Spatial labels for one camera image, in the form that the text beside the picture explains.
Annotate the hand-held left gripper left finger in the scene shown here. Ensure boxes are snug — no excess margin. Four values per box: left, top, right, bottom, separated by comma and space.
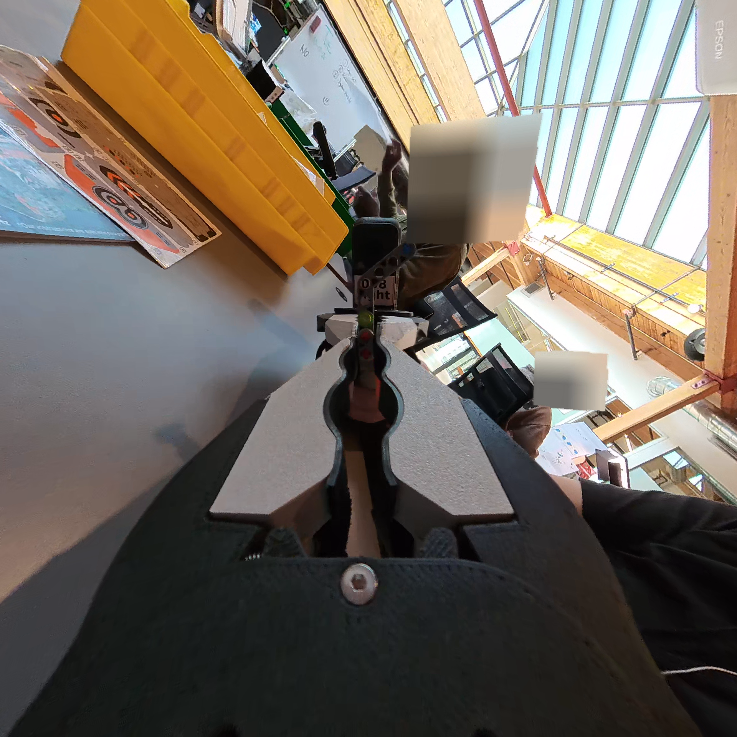
209, 339, 353, 556

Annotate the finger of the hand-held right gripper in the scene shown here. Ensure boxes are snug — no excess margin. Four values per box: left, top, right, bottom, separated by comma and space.
376, 317, 431, 351
325, 314, 362, 347

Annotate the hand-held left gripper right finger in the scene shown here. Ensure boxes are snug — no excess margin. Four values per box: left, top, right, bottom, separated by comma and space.
375, 339, 516, 557

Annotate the dark grey angled toy beam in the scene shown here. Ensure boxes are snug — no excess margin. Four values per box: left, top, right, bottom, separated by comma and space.
357, 245, 418, 314

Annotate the person's right forearm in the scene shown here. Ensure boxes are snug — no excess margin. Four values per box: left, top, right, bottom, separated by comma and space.
550, 473, 585, 517

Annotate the black mesh office chair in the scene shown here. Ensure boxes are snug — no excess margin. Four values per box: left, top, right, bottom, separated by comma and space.
452, 344, 536, 427
415, 275, 497, 349

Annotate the white paper sheet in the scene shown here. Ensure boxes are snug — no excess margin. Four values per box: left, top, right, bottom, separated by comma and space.
352, 126, 389, 174

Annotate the dark office chair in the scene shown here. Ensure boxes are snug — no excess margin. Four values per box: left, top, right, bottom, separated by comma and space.
312, 121, 360, 180

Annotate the green plastic bin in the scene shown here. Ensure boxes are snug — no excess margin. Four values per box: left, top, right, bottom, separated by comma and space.
269, 97, 356, 257

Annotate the small black device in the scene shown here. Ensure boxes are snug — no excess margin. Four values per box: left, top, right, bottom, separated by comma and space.
596, 449, 631, 487

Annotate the whiteboard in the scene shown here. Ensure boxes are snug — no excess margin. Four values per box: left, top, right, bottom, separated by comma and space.
269, 7, 399, 169

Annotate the red ceiling pipe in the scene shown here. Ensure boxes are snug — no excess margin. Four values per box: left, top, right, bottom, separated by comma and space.
472, 0, 554, 218

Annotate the yellow plastic bin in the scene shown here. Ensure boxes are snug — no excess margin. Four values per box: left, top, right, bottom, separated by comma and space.
60, 0, 350, 276

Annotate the person's black shirt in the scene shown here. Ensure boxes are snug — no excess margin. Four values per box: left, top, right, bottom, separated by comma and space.
580, 479, 737, 737

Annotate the printed sticker sheet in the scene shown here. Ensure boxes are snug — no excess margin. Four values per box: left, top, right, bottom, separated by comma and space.
0, 46, 222, 269

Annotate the blue cover instruction booklet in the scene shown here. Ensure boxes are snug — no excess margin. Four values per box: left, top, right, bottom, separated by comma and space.
0, 112, 137, 243

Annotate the white projector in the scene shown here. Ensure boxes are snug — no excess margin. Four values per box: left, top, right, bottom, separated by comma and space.
694, 0, 737, 96

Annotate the shiny metal duct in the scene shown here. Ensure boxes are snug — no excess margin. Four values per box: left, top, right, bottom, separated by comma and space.
648, 377, 737, 456

